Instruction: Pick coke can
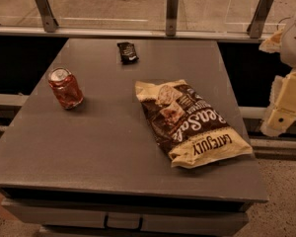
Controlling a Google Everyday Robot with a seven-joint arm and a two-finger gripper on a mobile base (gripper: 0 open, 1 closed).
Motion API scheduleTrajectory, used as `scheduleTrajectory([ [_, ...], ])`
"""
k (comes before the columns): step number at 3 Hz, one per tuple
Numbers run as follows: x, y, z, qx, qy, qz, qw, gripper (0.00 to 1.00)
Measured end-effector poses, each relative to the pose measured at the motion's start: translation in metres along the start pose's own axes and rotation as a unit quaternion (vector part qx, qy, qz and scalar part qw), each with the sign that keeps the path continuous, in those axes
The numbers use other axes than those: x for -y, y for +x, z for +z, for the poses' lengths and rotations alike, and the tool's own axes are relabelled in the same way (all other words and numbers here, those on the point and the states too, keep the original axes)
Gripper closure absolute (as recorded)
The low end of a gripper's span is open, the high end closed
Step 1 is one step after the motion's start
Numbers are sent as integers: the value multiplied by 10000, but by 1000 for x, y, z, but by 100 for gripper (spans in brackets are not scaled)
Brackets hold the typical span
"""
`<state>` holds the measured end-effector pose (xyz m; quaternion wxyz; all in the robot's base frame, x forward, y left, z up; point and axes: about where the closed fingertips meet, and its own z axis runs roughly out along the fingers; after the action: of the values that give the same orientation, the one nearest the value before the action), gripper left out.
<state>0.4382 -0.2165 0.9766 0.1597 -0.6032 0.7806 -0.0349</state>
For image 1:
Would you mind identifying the right metal railing bracket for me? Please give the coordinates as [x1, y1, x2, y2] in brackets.
[247, 0, 274, 39]

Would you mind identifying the glass railing panel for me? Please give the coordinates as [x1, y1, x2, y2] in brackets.
[0, 0, 296, 33]

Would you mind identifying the red coke can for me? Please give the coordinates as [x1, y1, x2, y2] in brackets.
[48, 67, 84, 110]

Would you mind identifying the brown chips bag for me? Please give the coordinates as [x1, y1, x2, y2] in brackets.
[135, 80, 253, 169]

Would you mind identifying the black drawer handle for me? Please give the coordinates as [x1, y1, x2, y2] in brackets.
[104, 213, 143, 231]

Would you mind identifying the small black snack packet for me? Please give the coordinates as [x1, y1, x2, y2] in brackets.
[117, 41, 139, 64]

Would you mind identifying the grey cabinet drawer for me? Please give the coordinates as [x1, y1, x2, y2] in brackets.
[2, 198, 249, 237]

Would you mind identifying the middle metal railing bracket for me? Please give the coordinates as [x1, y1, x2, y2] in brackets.
[165, 0, 179, 37]

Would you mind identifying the metal railing bracket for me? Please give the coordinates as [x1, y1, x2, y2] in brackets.
[247, 0, 274, 39]
[35, 0, 58, 33]
[165, 0, 179, 37]

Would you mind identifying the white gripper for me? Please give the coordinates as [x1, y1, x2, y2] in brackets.
[259, 12, 296, 137]

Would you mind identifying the left metal railing bracket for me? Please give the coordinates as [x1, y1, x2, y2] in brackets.
[35, 0, 58, 33]

